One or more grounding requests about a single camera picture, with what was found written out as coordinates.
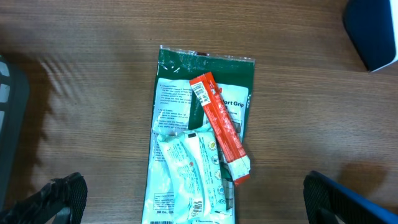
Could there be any white barcode scanner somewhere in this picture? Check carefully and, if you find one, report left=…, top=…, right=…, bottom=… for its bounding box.
left=343, top=0, right=397, bottom=72

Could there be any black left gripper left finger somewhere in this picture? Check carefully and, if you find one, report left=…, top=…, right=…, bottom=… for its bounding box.
left=1, top=172, right=88, bottom=224

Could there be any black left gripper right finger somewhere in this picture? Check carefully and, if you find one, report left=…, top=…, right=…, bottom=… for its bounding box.
left=303, top=170, right=397, bottom=224

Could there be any green 3M glove package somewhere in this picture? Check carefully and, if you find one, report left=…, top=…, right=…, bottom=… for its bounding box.
left=142, top=45, right=255, bottom=223

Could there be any light teal wipes packet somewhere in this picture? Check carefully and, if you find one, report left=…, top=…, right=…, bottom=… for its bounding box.
left=157, top=123, right=233, bottom=223

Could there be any grey plastic mesh basket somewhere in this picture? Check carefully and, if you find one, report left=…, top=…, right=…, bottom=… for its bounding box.
left=1, top=56, right=30, bottom=207

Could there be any red stick sachet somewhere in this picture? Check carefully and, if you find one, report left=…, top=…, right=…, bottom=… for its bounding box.
left=190, top=72, right=251, bottom=185

